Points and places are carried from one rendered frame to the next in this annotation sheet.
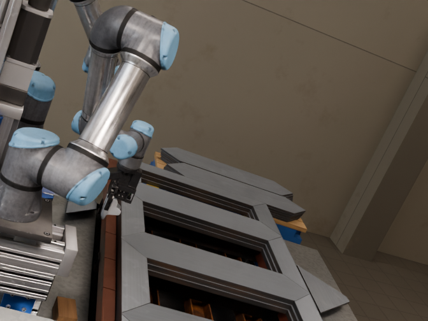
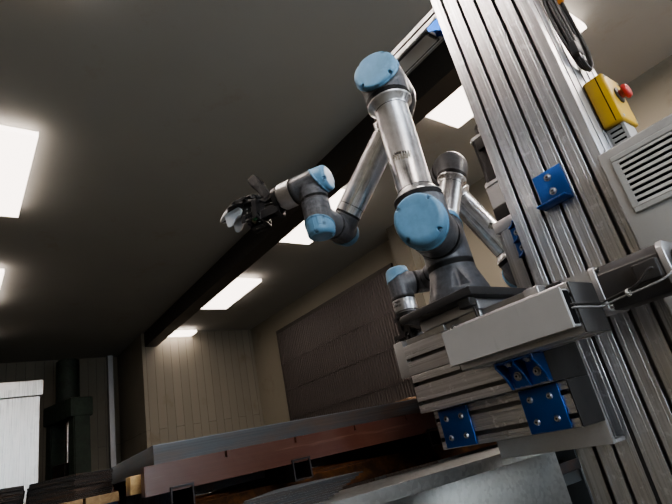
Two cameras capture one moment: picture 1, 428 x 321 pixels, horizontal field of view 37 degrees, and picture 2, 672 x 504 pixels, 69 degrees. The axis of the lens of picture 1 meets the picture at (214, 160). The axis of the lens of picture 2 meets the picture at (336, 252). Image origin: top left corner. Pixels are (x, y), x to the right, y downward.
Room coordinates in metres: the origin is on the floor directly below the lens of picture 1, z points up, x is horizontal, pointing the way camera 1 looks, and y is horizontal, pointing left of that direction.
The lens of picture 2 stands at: (2.65, 1.64, 0.78)
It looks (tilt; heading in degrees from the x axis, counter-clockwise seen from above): 21 degrees up; 251
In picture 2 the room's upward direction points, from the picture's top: 12 degrees counter-clockwise
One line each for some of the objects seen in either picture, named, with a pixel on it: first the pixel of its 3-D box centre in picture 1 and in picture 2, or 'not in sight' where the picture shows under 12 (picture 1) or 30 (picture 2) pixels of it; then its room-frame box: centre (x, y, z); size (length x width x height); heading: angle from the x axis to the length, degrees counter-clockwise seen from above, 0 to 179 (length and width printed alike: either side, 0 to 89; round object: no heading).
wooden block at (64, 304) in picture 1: (64, 313); not in sight; (1.70, 0.23, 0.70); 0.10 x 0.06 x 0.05; 24
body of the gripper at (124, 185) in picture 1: (123, 181); (410, 332); (1.98, 0.25, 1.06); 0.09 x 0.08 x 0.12; 106
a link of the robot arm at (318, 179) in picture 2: not in sight; (311, 185); (2.30, 0.55, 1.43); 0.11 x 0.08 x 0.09; 137
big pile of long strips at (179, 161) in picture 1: (231, 184); (25, 500); (3.15, -0.13, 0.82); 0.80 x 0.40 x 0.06; 106
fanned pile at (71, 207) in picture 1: (82, 200); (276, 501); (2.50, 0.44, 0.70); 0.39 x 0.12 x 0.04; 16
